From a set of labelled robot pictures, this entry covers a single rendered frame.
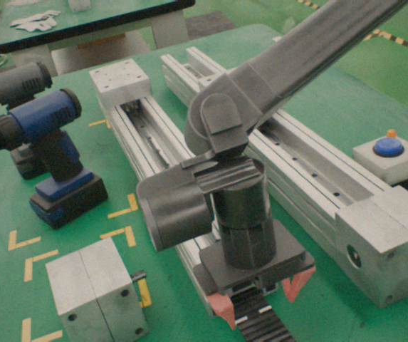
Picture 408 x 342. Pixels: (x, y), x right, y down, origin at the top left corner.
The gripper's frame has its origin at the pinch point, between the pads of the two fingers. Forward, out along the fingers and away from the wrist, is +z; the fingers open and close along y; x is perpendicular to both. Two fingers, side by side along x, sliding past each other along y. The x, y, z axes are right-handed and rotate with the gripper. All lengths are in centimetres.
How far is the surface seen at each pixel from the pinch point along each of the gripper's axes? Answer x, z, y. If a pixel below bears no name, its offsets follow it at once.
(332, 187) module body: -13.9, -1.1, -19.5
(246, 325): -1.0, 3.3, 1.9
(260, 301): -3.8, 3.7, -1.6
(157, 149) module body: -42.5, -1.3, 0.0
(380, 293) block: 4.0, 1.8, -14.0
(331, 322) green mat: 2.8, 4.5, -7.8
